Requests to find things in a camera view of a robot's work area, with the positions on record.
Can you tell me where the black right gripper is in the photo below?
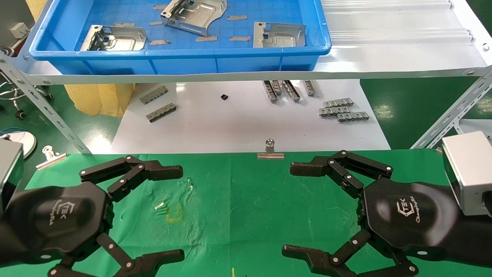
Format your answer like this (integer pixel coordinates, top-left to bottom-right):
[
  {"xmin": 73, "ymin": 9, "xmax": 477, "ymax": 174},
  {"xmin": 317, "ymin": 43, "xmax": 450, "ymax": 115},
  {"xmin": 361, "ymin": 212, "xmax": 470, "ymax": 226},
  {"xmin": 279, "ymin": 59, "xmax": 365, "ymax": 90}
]
[{"xmin": 282, "ymin": 150, "xmax": 492, "ymax": 277}]

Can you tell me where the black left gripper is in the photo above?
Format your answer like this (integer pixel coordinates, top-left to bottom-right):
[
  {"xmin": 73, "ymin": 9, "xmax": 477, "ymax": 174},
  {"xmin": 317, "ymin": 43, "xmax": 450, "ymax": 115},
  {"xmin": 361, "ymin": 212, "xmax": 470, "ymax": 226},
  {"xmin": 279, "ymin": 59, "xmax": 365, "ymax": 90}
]
[{"xmin": 0, "ymin": 155, "xmax": 186, "ymax": 277}]

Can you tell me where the stamped metal bracket part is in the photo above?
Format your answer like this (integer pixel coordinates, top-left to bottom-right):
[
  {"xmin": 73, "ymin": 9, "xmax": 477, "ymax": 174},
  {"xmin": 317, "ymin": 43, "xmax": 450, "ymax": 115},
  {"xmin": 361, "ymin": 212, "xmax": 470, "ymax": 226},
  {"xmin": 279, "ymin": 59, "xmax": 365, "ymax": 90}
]
[
  {"xmin": 160, "ymin": 0, "xmax": 228, "ymax": 36},
  {"xmin": 80, "ymin": 25, "xmax": 148, "ymax": 52},
  {"xmin": 253, "ymin": 22, "xmax": 307, "ymax": 48}
]

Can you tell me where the green cloth mat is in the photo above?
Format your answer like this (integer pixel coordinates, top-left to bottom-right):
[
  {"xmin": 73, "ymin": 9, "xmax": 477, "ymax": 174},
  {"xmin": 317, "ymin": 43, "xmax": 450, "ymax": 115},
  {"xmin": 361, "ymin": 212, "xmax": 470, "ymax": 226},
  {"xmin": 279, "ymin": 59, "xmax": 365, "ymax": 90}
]
[{"xmin": 0, "ymin": 149, "xmax": 492, "ymax": 277}]

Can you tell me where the silver binder clip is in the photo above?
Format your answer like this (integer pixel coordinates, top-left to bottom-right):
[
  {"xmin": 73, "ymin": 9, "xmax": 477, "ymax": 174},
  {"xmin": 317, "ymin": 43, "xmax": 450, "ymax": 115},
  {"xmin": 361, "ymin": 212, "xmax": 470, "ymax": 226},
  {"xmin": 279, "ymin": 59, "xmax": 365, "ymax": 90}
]
[
  {"xmin": 35, "ymin": 145, "xmax": 67, "ymax": 170},
  {"xmin": 257, "ymin": 138, "xmax": 285, "ymax": 160}
]

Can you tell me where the yellow mesh bag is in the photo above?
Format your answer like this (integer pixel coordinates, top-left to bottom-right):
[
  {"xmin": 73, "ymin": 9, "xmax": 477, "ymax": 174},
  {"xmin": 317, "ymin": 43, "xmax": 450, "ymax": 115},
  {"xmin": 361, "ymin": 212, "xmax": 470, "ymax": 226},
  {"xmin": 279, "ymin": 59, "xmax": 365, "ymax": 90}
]
[{"xmin": 25, "ymin": 0, "xmax": 136, "ymax": 118}]

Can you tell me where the white board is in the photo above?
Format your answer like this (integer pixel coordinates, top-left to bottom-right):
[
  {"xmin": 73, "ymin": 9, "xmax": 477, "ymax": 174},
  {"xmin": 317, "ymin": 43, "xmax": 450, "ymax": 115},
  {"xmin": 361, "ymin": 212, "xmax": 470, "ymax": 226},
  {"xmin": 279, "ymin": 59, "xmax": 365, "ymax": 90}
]
[{"xmin": 111, "ymin": 79, "xmax": 392, "ymax": 154}]

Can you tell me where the white round stand base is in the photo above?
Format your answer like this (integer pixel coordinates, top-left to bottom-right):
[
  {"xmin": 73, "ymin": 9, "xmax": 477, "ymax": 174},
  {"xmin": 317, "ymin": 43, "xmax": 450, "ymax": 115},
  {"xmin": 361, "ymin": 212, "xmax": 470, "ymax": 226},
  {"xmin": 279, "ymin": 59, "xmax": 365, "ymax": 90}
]
[{"xmin": 0, "ymin": 131, "xmax": 37, "ymax": 159}]

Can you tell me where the perforated steel angle strut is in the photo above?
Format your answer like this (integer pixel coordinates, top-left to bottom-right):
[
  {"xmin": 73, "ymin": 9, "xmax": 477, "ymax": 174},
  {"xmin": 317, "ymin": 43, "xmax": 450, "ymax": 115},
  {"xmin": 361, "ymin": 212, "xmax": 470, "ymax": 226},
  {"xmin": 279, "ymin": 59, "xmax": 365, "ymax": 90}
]
[
  {"xmin": 0, "ymin": 52, "xmax": 92, "ymax": 154},
  {"xmin": 411, "ymin": 66, "xmax": 492, "ymax": 150}
]

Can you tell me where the chrome chair base with castors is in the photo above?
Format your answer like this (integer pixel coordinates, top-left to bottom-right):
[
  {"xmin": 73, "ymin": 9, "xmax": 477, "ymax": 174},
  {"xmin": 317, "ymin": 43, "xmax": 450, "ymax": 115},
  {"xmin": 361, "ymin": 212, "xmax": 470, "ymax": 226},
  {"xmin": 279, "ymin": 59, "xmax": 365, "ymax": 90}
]
[{"xmin": 0, "ymin": 69, "xmax": 54, "ymax": 120}]

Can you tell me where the blue plastic bin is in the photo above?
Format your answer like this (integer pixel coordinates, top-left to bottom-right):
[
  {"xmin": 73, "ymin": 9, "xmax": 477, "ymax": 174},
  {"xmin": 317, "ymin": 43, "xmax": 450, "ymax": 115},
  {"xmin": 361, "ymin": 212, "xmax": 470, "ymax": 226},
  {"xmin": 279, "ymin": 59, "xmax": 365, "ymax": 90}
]
[{"xmin": 29, "ymin": 0, "xmax": 332, "ymax": 76}]

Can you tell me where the white corrugated shelf panel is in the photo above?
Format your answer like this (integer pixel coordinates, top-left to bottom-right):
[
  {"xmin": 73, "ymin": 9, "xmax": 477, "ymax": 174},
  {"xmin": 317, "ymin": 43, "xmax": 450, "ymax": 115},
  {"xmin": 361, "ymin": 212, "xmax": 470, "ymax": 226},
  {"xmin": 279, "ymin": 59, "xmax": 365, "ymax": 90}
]
[{"xmin": 15, "ymin": 0, "xmax": 492, "ymax": 85}]

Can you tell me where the white flat plate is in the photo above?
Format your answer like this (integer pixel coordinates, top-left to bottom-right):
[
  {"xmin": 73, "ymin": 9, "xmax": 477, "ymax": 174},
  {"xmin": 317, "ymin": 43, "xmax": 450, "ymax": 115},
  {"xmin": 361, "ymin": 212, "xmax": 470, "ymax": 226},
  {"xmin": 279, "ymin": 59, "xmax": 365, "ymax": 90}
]
[{"xmin": 454, "ymin": 118, "xmax": 492, "ymax": 141}]

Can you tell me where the small grey box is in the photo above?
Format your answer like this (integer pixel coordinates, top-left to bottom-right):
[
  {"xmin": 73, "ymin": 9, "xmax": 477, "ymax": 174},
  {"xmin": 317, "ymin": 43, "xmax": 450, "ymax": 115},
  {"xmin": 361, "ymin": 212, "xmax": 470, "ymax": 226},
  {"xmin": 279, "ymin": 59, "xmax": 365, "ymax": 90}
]
[{"xmin": 10, "ymin": 22, "xmax": 30, "ymax": 39}]

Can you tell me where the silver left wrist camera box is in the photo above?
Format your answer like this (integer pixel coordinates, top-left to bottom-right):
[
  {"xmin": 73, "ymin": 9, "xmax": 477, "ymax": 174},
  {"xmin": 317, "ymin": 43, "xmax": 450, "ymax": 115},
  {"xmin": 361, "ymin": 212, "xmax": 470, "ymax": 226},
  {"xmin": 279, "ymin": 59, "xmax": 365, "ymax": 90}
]
[{"xmin": 0, "ymin": 138, "xmax": 25, "ymax": 217}]

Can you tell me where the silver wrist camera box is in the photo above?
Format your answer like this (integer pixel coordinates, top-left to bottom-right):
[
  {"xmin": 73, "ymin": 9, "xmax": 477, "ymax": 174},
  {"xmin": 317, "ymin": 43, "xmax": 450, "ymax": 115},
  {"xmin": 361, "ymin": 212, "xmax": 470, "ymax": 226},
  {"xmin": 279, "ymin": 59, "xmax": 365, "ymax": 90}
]
[
  {"xmin": 0, "ymin": 138, "xmax": 25, "ymax": 217},
  {"xmin": 441, "ymin": 131, "xmax": 492, "ymax": 217}
]

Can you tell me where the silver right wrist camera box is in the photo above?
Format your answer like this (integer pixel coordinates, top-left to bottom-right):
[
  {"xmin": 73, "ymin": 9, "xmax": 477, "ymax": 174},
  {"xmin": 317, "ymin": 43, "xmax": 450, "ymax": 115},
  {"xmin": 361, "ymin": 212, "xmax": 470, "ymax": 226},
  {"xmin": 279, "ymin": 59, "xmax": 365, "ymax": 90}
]
[{"xmin": 441, "ymin": 131, "xmax": 492, "ymax": 217}]

